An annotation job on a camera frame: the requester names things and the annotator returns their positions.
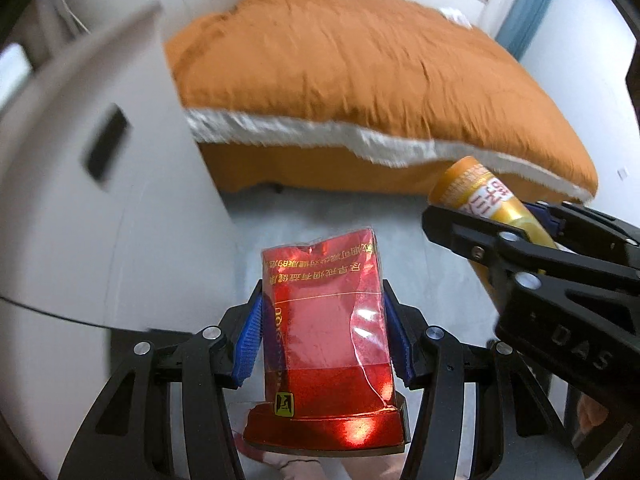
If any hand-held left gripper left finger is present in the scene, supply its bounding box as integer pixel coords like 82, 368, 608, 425
57, 280, 266, 480

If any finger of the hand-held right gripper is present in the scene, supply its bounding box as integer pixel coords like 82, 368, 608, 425
421, 203, 640, 307
529, 201, 640, 275

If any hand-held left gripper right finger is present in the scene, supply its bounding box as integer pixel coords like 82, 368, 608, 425
381, 280, 587, 480

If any orange gold snack tube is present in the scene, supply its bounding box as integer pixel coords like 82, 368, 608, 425
427, 156, 558, 306

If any red cigarette box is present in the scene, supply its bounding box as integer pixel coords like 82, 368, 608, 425
244, 227, 408, 457

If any bed with orange blanket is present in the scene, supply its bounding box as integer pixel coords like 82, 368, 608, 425
164, 0, 601, 203

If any blue curtain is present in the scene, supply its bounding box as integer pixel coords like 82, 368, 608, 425
495, 0, 566, 61

